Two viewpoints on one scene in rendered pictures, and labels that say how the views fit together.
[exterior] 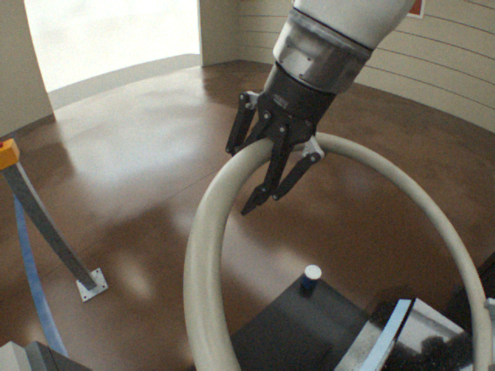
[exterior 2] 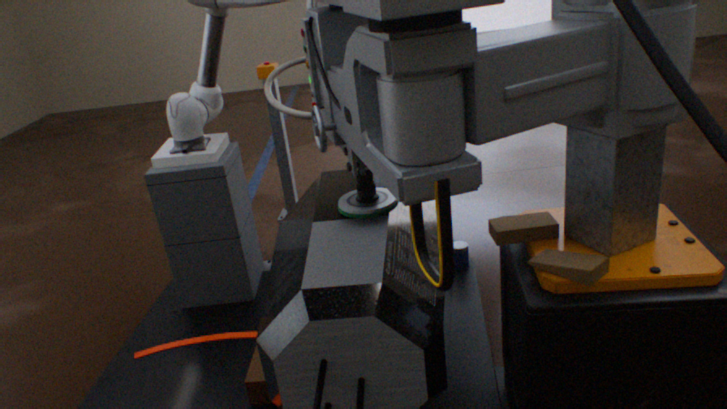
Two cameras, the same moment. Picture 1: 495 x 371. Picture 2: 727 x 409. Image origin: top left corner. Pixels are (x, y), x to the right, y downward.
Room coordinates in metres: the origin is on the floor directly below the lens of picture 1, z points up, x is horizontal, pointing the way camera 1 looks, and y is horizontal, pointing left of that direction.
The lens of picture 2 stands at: (-1.42, -2.21, 1.66)
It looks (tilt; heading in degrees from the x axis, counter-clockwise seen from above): 23 degrees down; 49
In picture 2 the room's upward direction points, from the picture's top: 7 degrees counter-clockwise
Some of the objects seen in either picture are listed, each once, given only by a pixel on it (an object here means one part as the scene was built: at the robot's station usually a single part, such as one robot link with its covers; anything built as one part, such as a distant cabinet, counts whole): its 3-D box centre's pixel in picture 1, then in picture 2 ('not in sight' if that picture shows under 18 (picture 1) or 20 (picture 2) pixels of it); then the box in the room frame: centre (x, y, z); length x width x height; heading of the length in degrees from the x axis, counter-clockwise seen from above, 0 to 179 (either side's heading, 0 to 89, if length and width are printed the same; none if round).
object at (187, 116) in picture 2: not in sight; (184, 114); (-0.18, 0.57, 1.02); 0.18 x 0.16 x 0.22; 31
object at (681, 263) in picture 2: not in sight; (608, 241); (0.15, -1.50, 0.76); 0.49 x 0.49 x 0.05; 42
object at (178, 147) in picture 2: not in sight; (188, 143); (-0.20, 0.55, 0.88); 0.22 x 0.18 x 0.06; 51
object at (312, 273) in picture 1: (311, 277); (459, 255); (0.77, -0.39, 0.08); 0.10 x 0.10 x 0.13
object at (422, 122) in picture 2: not in sight; (421, 111); (-0.48, -1.34, 1.32); 0.19 x 0.19 x 0.20
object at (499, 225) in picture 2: not in sight; (522, 228); (0.01, -1.28, 0.81); 0.20 x 0.10 x 0.05; 140
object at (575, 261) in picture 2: not in sight; (566, 260); (-0.09, -1.50, 0.80); 0.20 x 0.10 x 0.05; 88
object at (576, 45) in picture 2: not in sight; (566, 66); (-0.05, -1.46, 1.34); 0.74 x 0.34 x 0.25; 166
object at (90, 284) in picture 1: (51, 233); (281, 143); (0.68, 1.07, 0.54); 0.20 x 0.20 x 1.09; 42
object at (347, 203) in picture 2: not in sight; (367, 200); (-0.18, -0.76, 0.85); 0.21 x 0.21 x 0.01
